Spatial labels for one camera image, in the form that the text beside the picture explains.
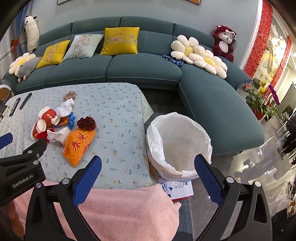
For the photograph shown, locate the red monkey plush toy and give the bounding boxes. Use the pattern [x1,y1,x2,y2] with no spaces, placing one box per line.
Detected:
[212,25,237,62]

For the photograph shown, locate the blue fabric on sofa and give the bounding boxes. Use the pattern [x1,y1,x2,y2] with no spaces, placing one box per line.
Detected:
[162,54,185,67]

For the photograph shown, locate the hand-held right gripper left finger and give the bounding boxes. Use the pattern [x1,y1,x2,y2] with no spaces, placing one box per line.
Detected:
[24,155,102,241]

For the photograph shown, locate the long white plush toy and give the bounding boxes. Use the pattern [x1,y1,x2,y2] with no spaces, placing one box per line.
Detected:
[23,16,40,54]

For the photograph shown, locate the large yellow embroidered pillow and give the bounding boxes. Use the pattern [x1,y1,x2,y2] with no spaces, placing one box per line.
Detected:
[100,27,140,55]

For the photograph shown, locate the white and red booklet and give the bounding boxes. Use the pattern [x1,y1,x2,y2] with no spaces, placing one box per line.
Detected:
[158,178,194,201]

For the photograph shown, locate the teal sectional sofa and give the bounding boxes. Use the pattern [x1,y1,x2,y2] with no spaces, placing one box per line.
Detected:
[2,16,265,155]

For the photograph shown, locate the pale blue floral tablecloth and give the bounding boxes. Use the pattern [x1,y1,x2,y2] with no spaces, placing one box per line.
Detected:
[0,83,158,189]

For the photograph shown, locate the black remote with buttons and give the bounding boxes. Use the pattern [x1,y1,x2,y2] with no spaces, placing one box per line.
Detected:
[9,98,21,116]

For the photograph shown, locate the pink fleece towel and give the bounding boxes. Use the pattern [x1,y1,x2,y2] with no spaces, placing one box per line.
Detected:
[9,181,182,241]

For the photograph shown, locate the slim black remote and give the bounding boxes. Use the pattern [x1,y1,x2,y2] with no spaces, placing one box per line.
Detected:
[19,93,32,110]

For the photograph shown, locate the blue crumpled wrapper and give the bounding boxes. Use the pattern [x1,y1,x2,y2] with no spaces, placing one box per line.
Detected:
[68,112,78,130]

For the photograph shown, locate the small yellow embroidered pillow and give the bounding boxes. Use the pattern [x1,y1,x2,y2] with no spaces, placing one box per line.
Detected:
[36,40,71,69]

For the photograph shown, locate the green potted plant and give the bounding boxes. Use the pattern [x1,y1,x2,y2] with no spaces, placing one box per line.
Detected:
[245,86,278,121]

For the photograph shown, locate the orange and blue doll clothes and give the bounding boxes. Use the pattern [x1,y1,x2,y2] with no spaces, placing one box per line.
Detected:
[63,128,96,168]

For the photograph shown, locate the white daisy cushion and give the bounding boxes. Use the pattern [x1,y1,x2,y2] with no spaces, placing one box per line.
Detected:
[9,53,37,76]
[171,35,204,65]
[193,49,228,79]

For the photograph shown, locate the dark brown scrunchie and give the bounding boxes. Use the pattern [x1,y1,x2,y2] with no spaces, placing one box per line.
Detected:
[77,116,97,131]

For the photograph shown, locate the red paper wall decoration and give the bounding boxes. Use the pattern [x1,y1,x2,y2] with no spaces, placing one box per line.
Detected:
[277,36,293,72]
[243,0,274,78]

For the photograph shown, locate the wooden chair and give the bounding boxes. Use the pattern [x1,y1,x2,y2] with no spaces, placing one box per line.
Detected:
[0,85,14,121]

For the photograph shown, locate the black dining chair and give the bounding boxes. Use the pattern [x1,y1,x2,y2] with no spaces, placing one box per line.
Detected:
[281,120,296,160]

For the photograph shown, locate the purple orchid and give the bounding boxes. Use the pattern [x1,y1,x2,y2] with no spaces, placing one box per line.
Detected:
[267,85,281,107]

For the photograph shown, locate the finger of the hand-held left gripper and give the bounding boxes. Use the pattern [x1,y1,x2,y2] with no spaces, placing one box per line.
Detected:
[0,133,13,151]
[0,138,47,166]

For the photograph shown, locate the white lined waste bin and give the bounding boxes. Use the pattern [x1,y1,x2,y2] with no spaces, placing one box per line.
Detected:
[146,112,213,182]

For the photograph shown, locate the white cloth glove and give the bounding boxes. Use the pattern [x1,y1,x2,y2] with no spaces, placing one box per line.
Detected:
[55,99,75,117]
[46,127,70,142]

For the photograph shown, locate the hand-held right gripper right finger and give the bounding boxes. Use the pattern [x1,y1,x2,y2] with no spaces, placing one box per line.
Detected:
[194,154,273,241]

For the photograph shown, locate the grey plush toy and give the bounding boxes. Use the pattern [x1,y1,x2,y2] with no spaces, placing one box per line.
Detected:
[17,57,42,82]

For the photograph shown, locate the red and white paper cup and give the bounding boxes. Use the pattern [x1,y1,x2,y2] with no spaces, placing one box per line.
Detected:
[38,107,61,127]
[31,119,50,141]

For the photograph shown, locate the pale blue floral pillow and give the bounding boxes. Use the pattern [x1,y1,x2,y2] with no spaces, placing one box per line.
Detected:
[62,34,104,61]

